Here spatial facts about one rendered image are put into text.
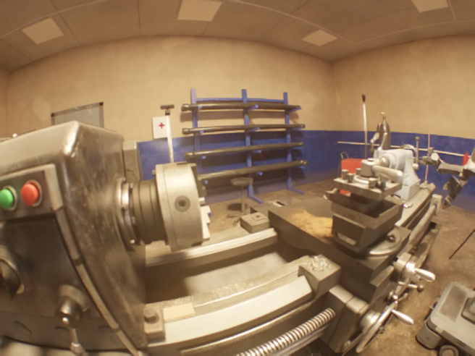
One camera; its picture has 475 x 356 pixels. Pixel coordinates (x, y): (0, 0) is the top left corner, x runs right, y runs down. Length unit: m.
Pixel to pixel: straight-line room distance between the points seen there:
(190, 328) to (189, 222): 0.28
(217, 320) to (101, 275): 0.31
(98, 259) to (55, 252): 0.08
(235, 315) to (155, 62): 3.77
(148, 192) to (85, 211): 0.22
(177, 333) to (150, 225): 0.28
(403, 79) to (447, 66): 1.14
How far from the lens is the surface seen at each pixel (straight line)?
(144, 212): 0.49
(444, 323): 1.56
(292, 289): 0.61
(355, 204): 0.57
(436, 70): 4.86
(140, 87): 3.70
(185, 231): 0.47
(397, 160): 1.39
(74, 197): 0.32
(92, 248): 0.35
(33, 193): 0.30
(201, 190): 0.55
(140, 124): 3.57
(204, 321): 0.54
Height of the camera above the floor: 1.27
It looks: 12 degrees down
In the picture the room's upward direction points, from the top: 4 degrees counter-clockwise
